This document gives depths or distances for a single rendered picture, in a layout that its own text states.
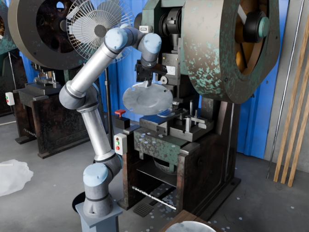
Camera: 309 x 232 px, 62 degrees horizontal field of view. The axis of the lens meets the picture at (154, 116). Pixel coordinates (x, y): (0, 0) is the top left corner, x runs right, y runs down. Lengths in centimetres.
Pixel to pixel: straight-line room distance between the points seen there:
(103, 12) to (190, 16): 117
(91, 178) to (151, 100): 55
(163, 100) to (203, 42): 46
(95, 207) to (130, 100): 59
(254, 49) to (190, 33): 68
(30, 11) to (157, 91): 150
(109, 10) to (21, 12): 73
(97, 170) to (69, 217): 88
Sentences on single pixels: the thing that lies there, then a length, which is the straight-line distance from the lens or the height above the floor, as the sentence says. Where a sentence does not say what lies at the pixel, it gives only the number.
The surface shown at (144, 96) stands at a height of 96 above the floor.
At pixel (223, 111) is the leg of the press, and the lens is 192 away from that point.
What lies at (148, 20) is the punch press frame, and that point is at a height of 137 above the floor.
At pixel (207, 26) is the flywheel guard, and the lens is 117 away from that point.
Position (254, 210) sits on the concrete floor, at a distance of 224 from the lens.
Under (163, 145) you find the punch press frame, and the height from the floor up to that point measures 61.
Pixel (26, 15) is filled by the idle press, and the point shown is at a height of 141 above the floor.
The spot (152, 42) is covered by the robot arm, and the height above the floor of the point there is 128.
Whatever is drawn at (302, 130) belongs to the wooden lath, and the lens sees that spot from 246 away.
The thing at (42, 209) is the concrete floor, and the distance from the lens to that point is 228.
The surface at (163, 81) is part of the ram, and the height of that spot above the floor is 99.
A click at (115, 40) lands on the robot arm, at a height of 129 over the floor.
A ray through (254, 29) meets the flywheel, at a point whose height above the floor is 132.
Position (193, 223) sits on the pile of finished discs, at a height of 38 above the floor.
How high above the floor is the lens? 135
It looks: 20 degrees down
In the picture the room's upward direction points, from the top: straight up
